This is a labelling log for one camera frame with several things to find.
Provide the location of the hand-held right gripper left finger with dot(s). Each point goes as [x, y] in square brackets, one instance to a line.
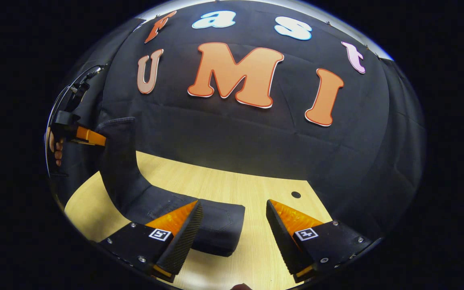
[183, 241]

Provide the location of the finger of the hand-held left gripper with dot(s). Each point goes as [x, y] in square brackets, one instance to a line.
[91, 137]

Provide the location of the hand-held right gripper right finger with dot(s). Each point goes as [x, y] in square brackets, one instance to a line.
[284, 245]

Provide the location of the dark denim jeans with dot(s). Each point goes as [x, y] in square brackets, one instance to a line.
[143, 201]

